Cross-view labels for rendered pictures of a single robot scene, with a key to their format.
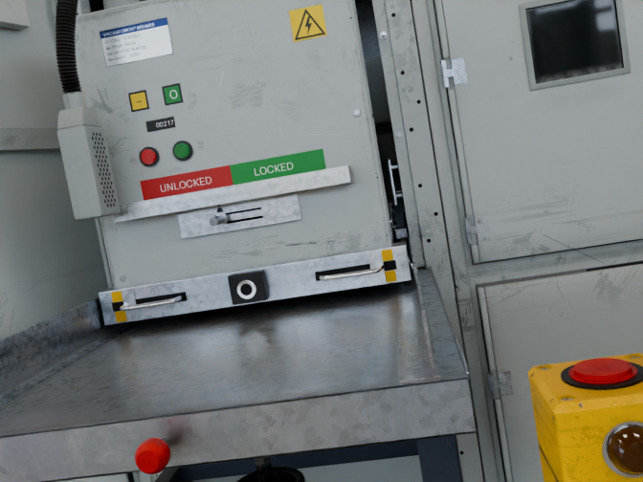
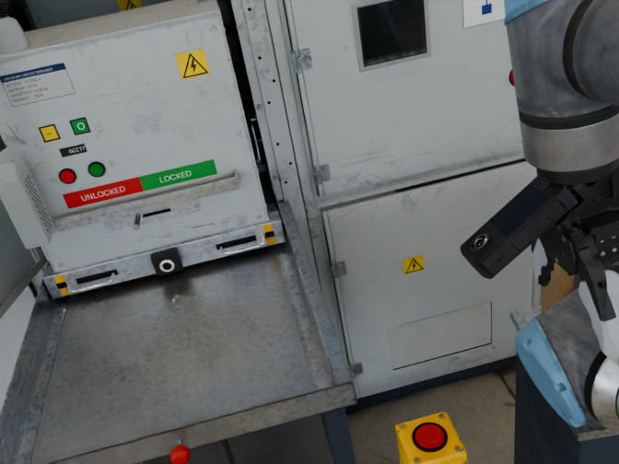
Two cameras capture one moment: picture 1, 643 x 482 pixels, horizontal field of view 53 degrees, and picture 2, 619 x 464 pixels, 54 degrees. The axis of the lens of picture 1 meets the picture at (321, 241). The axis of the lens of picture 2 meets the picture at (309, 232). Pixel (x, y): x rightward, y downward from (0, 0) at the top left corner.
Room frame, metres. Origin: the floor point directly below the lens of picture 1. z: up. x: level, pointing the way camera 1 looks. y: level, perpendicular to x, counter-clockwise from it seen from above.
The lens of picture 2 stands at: (-0.13, 0.07, 1.63)
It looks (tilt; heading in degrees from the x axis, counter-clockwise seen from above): 32 degrees down; 347
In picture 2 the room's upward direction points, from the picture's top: 11 degrees counter-clockwise
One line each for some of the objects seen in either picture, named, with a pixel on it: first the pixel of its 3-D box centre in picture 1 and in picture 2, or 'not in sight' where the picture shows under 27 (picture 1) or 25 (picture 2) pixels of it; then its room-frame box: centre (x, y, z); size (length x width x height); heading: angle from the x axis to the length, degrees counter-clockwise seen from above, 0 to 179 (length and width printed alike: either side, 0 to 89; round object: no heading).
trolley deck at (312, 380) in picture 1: (242, 348); (177, 316); (0.97, 0.15, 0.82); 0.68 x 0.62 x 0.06; 172
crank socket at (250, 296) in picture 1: (248, 287); (167, 262); (1.07, 0.13, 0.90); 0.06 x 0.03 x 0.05; 82
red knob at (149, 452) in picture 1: (156, 451); (180, 450); (0.61, 0.19, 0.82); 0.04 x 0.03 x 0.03; 172
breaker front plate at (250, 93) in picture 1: (224, 138); (131, 157); (1.09, 0.13, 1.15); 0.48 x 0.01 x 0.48; 82
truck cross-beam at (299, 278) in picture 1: (253, 284); (167, 253); (1.11, 0.13, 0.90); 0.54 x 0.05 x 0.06; 82
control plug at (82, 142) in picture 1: (88, 164); (23, 200); (1.05, 0.35, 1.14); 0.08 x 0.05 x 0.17; 172
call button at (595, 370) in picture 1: (603, 379); (429, 438); (0.40, -0.16, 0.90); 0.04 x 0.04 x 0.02
